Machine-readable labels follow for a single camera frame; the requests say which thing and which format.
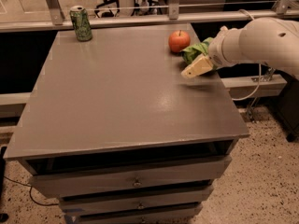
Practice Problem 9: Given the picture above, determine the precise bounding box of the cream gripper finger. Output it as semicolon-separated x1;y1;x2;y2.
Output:
181;54;213;78

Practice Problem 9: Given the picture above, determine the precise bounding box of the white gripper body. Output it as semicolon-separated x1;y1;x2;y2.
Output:
208;26;239;68

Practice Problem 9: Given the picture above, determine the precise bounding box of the green rice chip bag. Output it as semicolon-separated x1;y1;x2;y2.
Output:
181;37;213;65

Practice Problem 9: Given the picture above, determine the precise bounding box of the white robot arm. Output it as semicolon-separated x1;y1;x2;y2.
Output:
181;18;299;78

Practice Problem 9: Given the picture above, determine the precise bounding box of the red apple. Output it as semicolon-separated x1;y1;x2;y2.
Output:
168;30;191;53

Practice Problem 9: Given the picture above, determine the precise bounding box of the grey drawer cabinet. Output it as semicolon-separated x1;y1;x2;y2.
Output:
3;23;251;224

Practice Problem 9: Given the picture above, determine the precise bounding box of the middle grey drawer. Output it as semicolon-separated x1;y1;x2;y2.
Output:
60;183;213;216

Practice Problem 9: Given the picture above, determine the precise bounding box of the grey drawer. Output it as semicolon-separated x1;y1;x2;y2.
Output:
30;155;232;198
64;203;202;224
60;183;213;216

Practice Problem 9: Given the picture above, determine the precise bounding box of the green soda can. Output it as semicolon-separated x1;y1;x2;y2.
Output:
69;6;93;42

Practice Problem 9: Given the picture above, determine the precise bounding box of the bottom grey drawer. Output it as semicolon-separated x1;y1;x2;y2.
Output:
64;203;202;224

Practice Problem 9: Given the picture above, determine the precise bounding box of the top grey drawer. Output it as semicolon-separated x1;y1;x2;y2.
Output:
30;155;232;198

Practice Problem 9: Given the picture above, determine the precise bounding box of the white cable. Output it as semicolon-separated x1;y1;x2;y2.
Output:
231;8;263;103

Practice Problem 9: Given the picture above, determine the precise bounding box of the metal railing frame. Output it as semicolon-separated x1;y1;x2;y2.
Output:
0;0;299;33

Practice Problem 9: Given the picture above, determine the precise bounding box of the black floor cable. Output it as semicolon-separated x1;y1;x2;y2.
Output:
3;175;60;207

